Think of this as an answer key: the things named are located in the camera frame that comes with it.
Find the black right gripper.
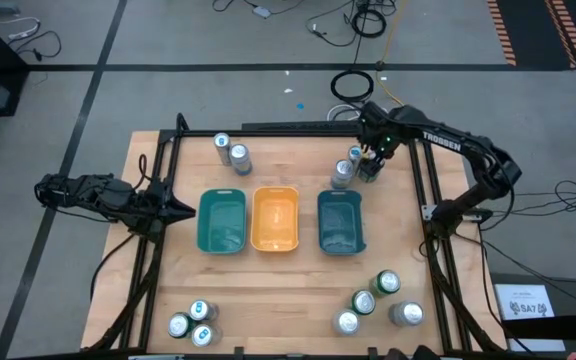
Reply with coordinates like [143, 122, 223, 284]
[358, 101, 400, 176]

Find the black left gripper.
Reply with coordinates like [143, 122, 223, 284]
[130, 185, 198, 241]

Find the slim silver blue can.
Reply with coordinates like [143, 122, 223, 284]
[190, 323, 222, 349]
[346, 145, 366, 171]
[188, 299, 219, 323]
[212, 131, 233, 167]

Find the white Spindrift can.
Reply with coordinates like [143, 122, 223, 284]
[330, 159, 356, 190]
[332, 308, 362, 337]
[388, 300, 425, 329]
[228, 143, 254, 177]

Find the teal plastic bin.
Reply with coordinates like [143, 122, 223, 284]
[196, 188, 248, 255]

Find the dark blue plastic bin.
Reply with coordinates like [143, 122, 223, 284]
[316, 189, 368, 256]

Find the yellow plastic bin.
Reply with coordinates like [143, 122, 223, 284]
[250, 186, 301, 253]

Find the black flat bar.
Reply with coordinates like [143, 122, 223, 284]
[241, 121, 362, 132]

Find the white paper sign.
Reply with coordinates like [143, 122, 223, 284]
[494, 283, 555, 321]

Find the black mat with orange stripes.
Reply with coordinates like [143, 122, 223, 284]
[486, 0, 576, 70]

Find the dark grey floor stand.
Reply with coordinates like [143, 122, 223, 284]
[489, 272, 576, 354]

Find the white floor cable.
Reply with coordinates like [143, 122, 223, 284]
[326, 103, 360, 122]

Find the yellow cable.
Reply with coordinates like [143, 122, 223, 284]
[375, 0, 410, 109]

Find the black aluminium table frame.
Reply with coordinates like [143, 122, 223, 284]
[81, 112, 508, 360]

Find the coiled black floor cable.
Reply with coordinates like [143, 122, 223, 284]
[350, 8, 387, 39]
[329, 69, 375, 104]

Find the loose black floor cable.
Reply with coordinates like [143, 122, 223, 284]
[305, 9, 359, 49]
[6, 30, 63, 64]

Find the black cable bundle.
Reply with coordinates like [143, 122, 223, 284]
[467, 179, 576, 311]

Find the white cable with plug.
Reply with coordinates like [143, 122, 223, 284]
[0, 16, 42, 42]

